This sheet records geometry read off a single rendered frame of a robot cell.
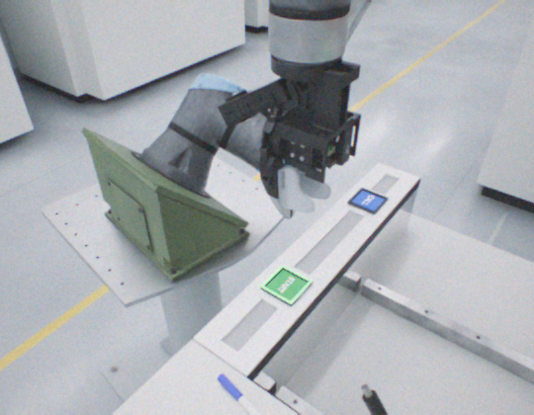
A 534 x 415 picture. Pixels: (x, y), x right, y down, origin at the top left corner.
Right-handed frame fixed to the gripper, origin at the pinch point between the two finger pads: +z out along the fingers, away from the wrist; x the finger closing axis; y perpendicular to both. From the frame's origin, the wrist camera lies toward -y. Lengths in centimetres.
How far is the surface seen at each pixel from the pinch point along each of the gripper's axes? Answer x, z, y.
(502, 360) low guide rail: 17.0, 26.7, 31.1
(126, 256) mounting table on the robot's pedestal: -2.8, 28.6, -37.3
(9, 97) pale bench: 70, 78, -256
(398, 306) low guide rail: 17.0, 26.7, 13.2
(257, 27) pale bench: 346, 103, -279
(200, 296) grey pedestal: 10, 49, -31
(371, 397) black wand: -18.7, -3.3, 21.3
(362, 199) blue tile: 25.7, 14.2, -0.3
